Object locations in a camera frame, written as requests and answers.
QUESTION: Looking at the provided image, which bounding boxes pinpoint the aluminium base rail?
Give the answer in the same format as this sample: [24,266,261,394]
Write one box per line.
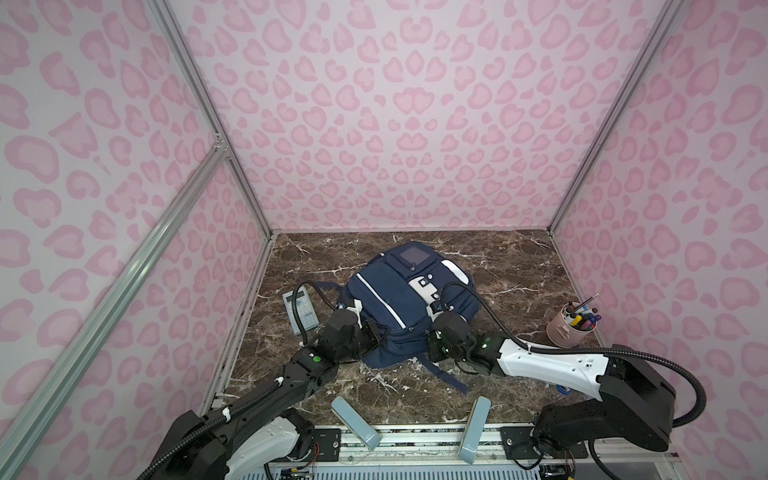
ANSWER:
[294,423,691,479]

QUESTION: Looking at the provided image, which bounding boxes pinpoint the pink pen holder cup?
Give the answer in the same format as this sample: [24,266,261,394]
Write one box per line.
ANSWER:
[546,294,602,348]

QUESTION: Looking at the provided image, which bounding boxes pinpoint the navy blue student backpack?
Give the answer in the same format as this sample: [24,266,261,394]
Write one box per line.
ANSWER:
[319,241,480,394]

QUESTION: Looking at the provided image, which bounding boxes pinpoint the left teal stand block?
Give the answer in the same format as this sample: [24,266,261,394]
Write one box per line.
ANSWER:
[331,396,382,451]

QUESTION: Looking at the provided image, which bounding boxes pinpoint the grey pocket calculator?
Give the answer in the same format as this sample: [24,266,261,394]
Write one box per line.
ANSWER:
[282,286,320,336]

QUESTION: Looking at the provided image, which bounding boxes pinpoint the right teal stand block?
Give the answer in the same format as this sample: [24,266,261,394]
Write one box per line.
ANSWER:
[458,396,492,465]

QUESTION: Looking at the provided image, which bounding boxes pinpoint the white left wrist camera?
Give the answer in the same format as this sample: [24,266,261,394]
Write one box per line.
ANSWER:
[343,299,363,328]

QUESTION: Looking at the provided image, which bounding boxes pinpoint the teal stand block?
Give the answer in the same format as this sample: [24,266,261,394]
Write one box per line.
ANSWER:
[458,396,492,465]
[331,396,382,451]

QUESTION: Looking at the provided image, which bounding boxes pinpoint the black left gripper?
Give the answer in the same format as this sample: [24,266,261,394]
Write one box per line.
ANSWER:
[336,316,391,365]

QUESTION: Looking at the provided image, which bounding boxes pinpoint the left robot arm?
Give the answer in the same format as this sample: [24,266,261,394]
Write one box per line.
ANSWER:
[138,280,384,479]

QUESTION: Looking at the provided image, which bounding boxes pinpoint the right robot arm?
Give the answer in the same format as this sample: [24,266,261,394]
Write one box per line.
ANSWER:
[427,292,707,455]

